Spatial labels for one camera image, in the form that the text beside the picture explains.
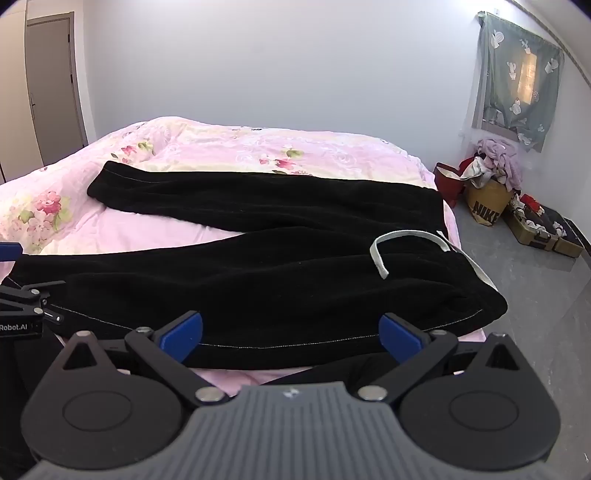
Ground green patterned window curtain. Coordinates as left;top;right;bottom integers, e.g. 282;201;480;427
472;11;565;152

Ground black velvet pants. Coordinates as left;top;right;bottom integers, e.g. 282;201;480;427
3;159;510;371

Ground brown Nike paper bag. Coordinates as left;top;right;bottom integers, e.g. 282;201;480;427
465;179;513;227

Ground red bag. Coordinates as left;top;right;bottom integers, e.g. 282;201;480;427
433;158;472;208

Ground grey door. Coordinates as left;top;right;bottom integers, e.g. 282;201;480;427
25;12;88;166

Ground pile of lilac clothes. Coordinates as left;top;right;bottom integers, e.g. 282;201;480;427
460;138;522;192

